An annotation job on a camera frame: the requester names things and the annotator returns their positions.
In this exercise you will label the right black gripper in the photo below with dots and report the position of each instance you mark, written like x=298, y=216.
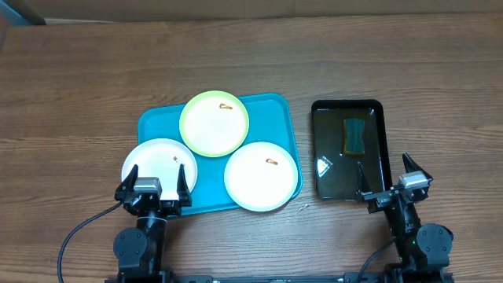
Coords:
x=393, y=195

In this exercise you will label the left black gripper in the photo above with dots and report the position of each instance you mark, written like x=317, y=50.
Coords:
x=174, y=207

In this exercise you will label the green yellow sponge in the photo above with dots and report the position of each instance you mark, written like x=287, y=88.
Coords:
x=353, y=137

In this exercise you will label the white plate with orange stain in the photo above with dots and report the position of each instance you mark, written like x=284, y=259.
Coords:
x=261, y=176

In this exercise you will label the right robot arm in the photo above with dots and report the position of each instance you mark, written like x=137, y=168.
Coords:
x=423, y=250

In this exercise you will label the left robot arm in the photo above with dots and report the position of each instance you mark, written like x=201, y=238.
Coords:
x=139, y=249

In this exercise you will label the black water tray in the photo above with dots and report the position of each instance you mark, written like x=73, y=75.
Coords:
x=336, y=173

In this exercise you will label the white plate with red stain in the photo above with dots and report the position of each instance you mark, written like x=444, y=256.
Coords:
x=162, y=158

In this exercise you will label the yellow-green plate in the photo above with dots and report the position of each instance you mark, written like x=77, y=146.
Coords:
x=214, y=123

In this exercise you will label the dark corner object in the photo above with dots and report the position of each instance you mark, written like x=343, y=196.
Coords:
x=18, y=12

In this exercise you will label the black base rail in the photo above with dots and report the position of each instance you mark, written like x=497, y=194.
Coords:
x=350, y=277

